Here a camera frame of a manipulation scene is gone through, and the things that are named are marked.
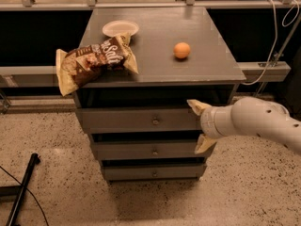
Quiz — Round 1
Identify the white paper plate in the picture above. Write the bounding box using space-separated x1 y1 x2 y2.
102 20 139 37

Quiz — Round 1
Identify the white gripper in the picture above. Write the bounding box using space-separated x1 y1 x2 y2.
187 99 234 154

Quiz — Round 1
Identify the white cable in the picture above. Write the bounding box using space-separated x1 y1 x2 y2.
241 0 301 87

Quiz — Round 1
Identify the grey drawer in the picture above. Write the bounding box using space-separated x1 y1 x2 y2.
102 163 206 181
76 106 201 134
90 140 214 160

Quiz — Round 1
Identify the grey bottom drawer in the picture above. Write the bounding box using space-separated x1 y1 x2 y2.
102 163 206 181

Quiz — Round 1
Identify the grey top drawer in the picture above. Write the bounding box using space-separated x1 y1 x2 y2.
76 106 201 134

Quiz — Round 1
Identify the grey middle drawer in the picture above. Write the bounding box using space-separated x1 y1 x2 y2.
90 140 214 160

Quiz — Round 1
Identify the metal railing frame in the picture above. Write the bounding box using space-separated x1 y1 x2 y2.
1 0 300 97

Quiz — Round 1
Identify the orange fruit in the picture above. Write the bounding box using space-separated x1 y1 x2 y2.
173 42 191 59

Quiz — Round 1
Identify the black stand leg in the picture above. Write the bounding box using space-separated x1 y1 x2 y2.
0 153 40 226

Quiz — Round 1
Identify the black floor cable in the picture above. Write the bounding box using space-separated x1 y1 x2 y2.
0 165 51 226

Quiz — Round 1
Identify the grey drawer cabinet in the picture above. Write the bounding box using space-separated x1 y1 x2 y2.
74 7 245 181

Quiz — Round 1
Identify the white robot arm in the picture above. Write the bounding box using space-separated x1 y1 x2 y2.
187 97 301 153

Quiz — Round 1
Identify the brown chip bag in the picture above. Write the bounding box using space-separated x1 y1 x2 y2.
55 32 138 96

